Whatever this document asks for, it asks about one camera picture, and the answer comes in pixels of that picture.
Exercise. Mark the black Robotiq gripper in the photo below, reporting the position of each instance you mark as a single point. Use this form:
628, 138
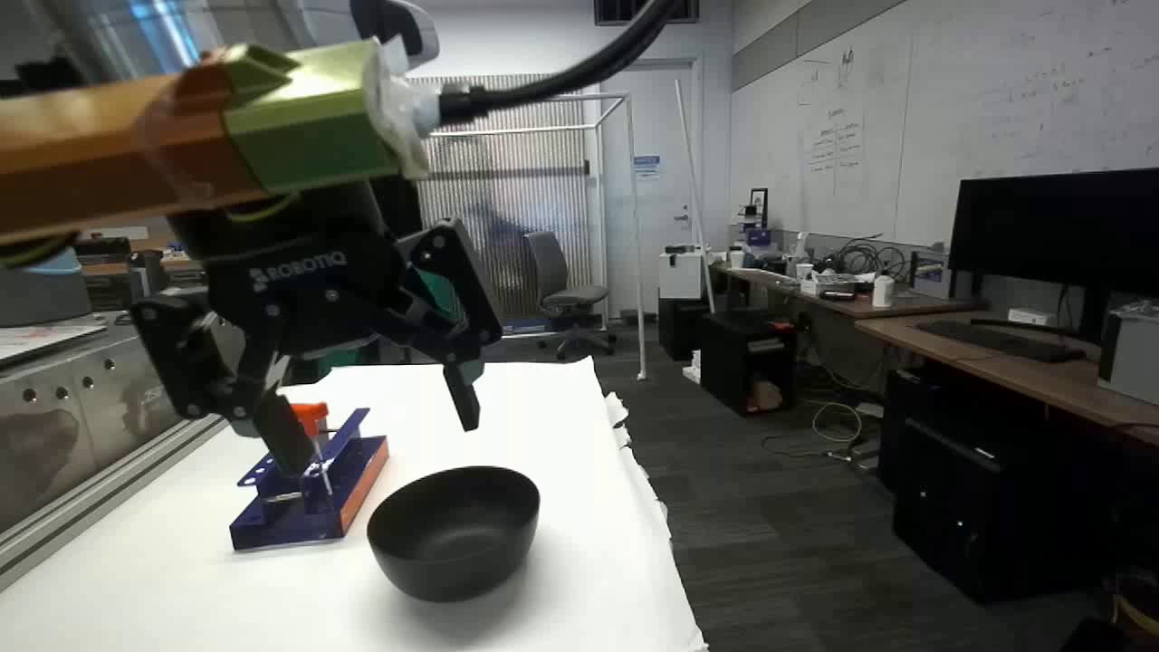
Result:
308, 273

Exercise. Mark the robot arm with green wrist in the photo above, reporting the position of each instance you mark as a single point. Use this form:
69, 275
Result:
261, 163

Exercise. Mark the black bowl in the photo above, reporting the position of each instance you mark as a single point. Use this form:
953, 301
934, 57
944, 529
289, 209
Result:
453, 532

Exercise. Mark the red orange block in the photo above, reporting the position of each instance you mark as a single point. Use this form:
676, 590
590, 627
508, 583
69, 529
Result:
314, 417

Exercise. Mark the blue plastic holder rack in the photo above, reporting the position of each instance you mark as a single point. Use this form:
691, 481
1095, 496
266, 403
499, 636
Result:
315, 505

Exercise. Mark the grey office chair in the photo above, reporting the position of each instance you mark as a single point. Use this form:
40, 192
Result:
534, 292

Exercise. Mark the grey metal machine base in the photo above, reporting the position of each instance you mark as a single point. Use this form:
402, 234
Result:
80, 429

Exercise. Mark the white cup on desk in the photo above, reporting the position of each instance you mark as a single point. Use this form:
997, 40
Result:
883, 292

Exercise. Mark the wooden desk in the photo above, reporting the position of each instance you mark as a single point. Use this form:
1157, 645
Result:
1058, 385

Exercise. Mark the black cabinet under desk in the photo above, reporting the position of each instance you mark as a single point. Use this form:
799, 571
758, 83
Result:
1010, 496

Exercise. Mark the black keyboard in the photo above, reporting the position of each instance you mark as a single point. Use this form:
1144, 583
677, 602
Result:
1008, 338

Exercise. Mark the black computer monitor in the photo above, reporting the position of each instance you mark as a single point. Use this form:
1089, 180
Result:
1079, 229

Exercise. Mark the grey box on desk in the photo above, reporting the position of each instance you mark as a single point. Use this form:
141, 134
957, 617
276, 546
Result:
1131, 351

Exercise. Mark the white metal frame stand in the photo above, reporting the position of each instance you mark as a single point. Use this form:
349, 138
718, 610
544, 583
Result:
558, 167

